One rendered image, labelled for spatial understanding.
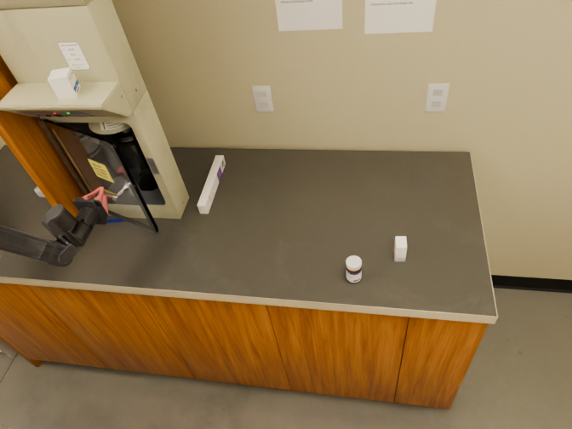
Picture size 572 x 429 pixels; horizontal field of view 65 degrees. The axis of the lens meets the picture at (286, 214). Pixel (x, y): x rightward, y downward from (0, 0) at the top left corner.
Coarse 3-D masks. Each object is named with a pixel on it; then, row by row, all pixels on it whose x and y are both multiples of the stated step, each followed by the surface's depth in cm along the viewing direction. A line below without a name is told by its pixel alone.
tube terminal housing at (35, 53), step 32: (96, 0) 110; (0, 32) 116; (32, 32) 114; (64, 32) 113; (96, 32) 111; (32, 64) 121; (64, 64) 120; (96, 64) 118; (128, 64) 125; (128, 96) 125; (160, 128) 145; (160, 160) 146
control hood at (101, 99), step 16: (16, 96) 122; (32, 96) 121; (48, 96) 120; (80, 96) 118; (96, 96) 117; (112, 96) 118; (16, 112) 125; (96, 112) 121; (112, 112) 120; (128, 112) 126
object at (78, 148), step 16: (48, 128) 136; (64, 128) 131; (64, 144) 139; (80, 144) 133; (96, 144) 128; (112, 144) 124; (80, 160) 141; (96, 160) 135; (112, 160) 130; (80, 176) 150; (96, 176) 144; (112, 176) 138; (128, 176) 132; (128, 192) 140; (112, 208) 156; (128, 208) 149; (144, 208) 142; (144, 224) 152
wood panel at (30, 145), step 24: (0, 72) 127; (0, 96) 128; (0, 120) 128; (24, 120) 137; (24, 144) 137; (48, 144) 147; (24, 168) 141; (48, 168) 148; (48, 192) 149; (72, 192) 160
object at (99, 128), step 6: (90, 126) 141; (96, 126) 138; (102, 126) 138; (108, 126) 137; (114, 126) 138; (120, 126) 138; (126, 126) 139; (96, 132) 139; (102, 132) 139; (108, 132) 138; (114, 132) 138
